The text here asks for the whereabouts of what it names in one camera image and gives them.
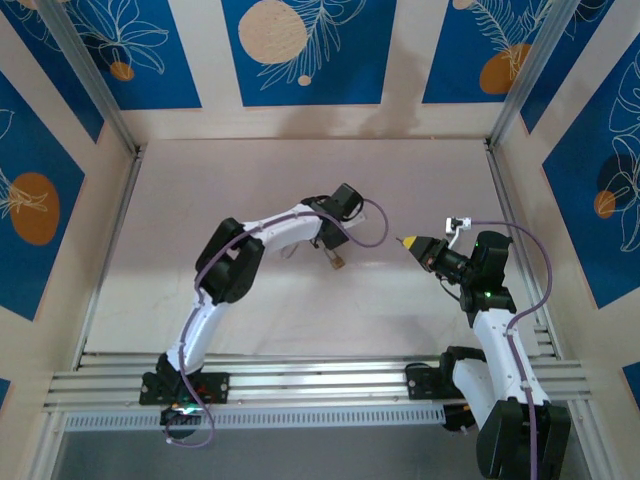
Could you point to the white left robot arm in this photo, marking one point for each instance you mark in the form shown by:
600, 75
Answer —
290, 227

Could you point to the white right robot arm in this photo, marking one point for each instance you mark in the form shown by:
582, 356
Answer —
495, 345

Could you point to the aluminium side rail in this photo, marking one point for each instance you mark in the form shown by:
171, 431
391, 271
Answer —
501, 180
112, 250

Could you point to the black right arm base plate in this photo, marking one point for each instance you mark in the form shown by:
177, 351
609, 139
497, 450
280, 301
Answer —
420, 382

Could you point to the aluminium rail frame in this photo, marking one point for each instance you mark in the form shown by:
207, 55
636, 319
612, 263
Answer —
320, 385

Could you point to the aluminium corner post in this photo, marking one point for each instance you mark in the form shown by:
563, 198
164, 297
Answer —
534, 75
92, 75

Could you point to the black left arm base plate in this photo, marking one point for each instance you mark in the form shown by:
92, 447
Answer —
220, 387

